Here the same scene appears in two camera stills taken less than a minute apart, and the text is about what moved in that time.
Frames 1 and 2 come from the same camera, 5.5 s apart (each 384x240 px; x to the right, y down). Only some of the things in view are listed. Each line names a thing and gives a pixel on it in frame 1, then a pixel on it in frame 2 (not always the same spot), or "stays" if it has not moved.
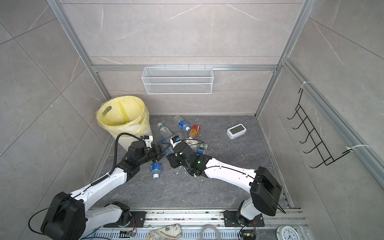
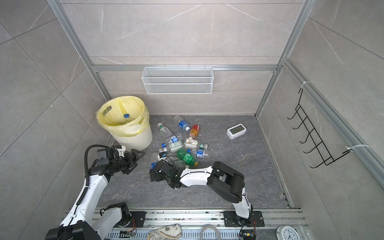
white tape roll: [207, 227] stays
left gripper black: [159, 151] -> [131, 163]
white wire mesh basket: [177, 80] stays
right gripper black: [172, 159] -> [157, 178]
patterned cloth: [172, 232] stays
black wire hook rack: [320, 146] stays
